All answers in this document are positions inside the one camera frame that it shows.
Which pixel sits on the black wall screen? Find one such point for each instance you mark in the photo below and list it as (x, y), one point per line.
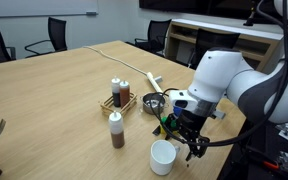
(200, 6)

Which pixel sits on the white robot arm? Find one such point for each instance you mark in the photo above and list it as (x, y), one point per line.
(224, 70)

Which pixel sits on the squeeze bottle red sauce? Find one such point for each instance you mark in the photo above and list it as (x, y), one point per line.
(124, 95)

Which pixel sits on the yellow lego block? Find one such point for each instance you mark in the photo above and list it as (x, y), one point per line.
(164, 129)

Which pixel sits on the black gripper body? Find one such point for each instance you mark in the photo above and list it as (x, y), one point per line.
(191, 125)

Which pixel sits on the grey plug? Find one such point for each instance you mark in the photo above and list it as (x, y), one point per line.
(158, 79)

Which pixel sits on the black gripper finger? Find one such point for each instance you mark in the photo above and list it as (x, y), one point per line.
(191, 152)
(204, 145)

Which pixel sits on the whiteboard eraser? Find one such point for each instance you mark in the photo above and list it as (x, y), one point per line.
(91, 13)

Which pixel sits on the white whiteboard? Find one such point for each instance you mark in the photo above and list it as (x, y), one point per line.
(37, 7)

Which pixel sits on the small metal pot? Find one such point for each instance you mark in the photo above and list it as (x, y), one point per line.
(153, 104)

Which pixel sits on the squeeze bottle dark sauce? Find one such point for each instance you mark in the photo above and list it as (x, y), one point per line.
(116, 91)

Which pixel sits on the blue lego block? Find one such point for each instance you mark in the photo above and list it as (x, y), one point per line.
(177, 111)

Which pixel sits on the wooden credenza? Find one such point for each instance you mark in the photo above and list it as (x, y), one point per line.
(257, 43)

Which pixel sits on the small wooden crate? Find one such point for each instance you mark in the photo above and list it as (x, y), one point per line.
(129, 105)

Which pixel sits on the black lego piece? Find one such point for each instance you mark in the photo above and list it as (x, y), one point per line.
(156, 130)

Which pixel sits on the beige power strip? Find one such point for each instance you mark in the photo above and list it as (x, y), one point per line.
(154, 82)

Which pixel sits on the white cup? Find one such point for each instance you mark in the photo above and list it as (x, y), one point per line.
(162, 160)

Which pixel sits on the green lego block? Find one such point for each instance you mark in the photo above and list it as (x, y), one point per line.
(170, 122)

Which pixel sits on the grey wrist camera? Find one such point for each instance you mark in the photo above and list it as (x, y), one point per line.
(219, 114)

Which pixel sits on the squeeze bottle brown sauce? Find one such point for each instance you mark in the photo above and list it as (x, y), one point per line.
(116, 131)

